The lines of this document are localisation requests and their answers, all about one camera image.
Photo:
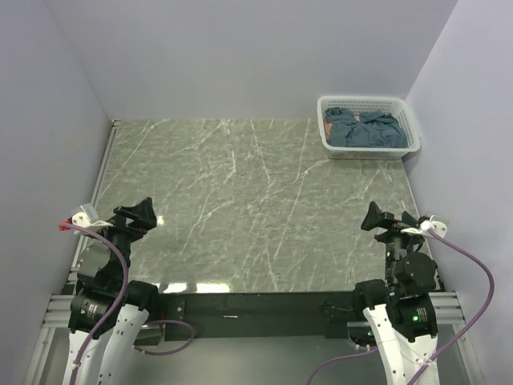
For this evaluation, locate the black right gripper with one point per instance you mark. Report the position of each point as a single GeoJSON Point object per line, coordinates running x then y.
{"type": "Point", "coordinates": [396, 228]}

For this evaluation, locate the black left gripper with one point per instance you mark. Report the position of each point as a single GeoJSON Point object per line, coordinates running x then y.
{"type": "Point", "coordinates": [143, 217]}

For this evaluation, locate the teal blue t shirt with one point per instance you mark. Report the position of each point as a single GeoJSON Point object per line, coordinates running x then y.
{"type": "Point", "coordinates": [376, 129]}

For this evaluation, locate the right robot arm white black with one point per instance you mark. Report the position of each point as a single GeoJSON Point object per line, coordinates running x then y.
{"type": "Point", "coordinates": [398, 308]}

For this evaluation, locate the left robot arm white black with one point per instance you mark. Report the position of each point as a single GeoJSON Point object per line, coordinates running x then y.
{"type": "Point", "coordinates": [108, 309]}

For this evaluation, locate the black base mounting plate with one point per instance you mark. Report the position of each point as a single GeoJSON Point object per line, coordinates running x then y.
{"type": "Point", "coordinates": [258, 315]}

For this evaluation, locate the white plastic mesh basket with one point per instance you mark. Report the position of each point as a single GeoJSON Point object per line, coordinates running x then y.
{"type": "Point", "coordinates": [359, 104]}

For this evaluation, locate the pink t shirt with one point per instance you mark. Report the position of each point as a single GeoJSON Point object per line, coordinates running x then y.
{"type": "Point", "coordinates": [339, 125]}

